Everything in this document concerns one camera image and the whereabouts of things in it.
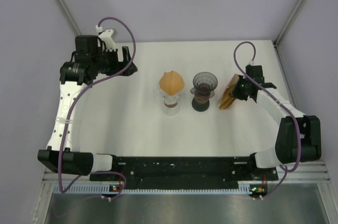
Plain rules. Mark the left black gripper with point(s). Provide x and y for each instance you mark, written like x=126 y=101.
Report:
x=112 y=54

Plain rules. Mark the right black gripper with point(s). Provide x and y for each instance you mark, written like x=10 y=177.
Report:
x=235 y=94

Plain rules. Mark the grey plastic dripper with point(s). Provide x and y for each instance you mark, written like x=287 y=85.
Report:
x=204 y=84

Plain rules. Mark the red-topped dark flask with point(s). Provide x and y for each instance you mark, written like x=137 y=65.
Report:
x=201 y=103

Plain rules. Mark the single brown coffee filter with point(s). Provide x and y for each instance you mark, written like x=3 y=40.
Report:
x=171 y=83

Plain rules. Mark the clear glass dripper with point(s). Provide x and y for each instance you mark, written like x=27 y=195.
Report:
x=169 y=99

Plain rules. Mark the glass beaker with brown band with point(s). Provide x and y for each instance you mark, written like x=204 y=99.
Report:
x=170 y=109

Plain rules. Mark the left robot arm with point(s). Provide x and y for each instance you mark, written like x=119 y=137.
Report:
x=63 y=154

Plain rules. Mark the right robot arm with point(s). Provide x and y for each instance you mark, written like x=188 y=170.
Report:
x=299 y=135

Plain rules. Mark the brown coffee filter stack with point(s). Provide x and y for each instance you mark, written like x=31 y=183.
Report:
x=226 y=100

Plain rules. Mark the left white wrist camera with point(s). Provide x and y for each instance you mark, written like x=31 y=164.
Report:
x=107 y=36

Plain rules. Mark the left aluminium frame post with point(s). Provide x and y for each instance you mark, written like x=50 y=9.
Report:
x=69 y=18

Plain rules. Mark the aluminium frame post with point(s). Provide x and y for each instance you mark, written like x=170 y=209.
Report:
x=289 y=22
x=69 y=18

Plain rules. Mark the aluminium front rail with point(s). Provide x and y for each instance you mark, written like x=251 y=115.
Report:
x=234 y=171

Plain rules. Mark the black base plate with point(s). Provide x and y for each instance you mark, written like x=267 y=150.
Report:
x=173 y=183

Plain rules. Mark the right aluminium frame post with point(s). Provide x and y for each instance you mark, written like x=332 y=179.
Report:
x=289 y=22

